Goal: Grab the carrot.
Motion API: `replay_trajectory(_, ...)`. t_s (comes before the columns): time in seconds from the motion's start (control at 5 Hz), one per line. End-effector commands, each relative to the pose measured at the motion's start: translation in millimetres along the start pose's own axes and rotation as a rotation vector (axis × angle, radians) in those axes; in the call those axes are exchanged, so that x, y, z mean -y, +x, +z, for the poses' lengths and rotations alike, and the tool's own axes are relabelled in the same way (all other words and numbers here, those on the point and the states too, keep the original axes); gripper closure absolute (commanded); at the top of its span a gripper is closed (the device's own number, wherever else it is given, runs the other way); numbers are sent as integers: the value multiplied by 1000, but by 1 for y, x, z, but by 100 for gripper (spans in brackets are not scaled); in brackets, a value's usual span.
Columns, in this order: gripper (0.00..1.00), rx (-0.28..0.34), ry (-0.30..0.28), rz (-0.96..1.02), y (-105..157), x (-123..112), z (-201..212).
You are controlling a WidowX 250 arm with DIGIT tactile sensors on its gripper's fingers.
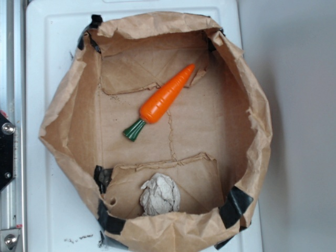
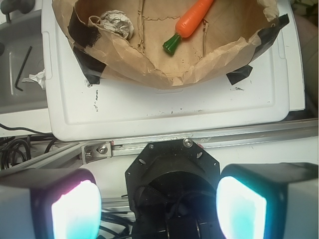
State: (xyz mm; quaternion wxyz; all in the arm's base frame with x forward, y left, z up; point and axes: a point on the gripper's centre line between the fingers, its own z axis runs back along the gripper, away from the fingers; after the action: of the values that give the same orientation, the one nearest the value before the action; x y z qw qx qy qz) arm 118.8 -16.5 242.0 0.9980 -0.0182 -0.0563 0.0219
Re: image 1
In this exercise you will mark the orange plastic toy carrot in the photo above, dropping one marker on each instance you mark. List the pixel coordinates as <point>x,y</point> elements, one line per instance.
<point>158,103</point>

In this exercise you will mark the brown paper bag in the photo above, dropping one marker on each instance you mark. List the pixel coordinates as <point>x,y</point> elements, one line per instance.
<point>118,65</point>

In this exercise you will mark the crumpled white paper ball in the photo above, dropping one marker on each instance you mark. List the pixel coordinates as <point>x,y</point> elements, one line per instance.
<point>160,195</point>

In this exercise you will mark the white plastic tray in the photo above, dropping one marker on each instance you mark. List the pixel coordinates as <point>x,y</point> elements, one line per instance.
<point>47,78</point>

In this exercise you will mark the black metal bracket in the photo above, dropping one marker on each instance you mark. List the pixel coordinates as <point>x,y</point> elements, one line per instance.
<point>6,151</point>

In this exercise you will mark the aluminium frame rail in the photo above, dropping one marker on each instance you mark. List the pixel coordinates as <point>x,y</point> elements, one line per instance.
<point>13,202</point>

